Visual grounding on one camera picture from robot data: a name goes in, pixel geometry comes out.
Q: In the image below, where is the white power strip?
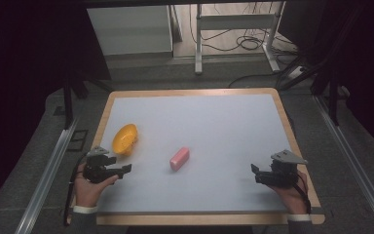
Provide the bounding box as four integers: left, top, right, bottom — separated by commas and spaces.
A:
286, 65, 308, 81

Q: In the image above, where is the tangle of black floor cables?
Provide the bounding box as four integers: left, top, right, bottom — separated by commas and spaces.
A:
188, 2, 303, 90

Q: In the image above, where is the aluminium rail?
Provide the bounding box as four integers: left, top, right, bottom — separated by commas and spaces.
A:
313, 95, 374, 234
14, 117, 80, 234

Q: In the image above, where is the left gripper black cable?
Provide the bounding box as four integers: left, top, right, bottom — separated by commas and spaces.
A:
62, 151, 89, 227

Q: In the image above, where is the black stand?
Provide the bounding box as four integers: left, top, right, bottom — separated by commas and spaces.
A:
277, 6, 368, 127
61, 73, 113, 131

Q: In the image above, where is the white desk frame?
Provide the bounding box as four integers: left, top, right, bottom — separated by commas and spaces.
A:
194, 1, 286, 75

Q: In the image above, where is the person's right hand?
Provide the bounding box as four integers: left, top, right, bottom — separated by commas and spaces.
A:
266, 171, 309, 216

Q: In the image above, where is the yellow-orange plastic toy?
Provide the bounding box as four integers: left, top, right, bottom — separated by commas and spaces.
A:
111, 123, 139, 156

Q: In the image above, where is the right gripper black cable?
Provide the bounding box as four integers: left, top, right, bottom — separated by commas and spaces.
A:
291, 171, 313, 215

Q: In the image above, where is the grey cabinet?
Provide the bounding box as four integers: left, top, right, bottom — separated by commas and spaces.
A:
86, 4, 174, 59

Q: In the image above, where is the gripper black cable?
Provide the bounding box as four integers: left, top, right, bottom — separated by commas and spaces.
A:
291, 171, 313, 215
62, 151, 89, 227

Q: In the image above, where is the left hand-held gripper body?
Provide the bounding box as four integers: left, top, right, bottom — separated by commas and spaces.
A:
82, 145, 118, 184

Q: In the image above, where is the person's left hand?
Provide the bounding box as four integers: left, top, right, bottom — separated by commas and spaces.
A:
74, 163, 120, 209

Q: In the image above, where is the pink soap bar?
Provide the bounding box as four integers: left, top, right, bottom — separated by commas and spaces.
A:
169, 146, 191, 173

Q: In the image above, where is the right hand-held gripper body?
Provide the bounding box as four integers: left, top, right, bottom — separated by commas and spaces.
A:
254, 149, 309, 189

